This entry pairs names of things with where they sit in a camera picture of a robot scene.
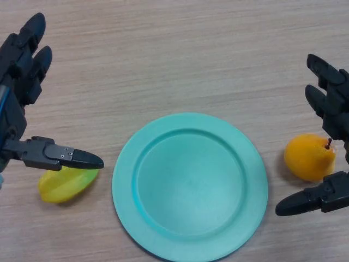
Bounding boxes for yellow green starfruit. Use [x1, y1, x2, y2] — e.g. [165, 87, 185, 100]
[37, 166, 99, 204]

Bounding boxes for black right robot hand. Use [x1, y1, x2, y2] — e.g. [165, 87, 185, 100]
[275, 53, 349, 217]

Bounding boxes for yellow orange pear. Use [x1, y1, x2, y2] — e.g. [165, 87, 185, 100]
[283, 133, 338, 183]

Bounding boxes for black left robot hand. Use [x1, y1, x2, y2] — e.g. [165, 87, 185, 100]
[0, 12, 105, 189]

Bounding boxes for teal round plate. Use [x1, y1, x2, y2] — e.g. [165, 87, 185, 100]
[112, 112, 269, 261]

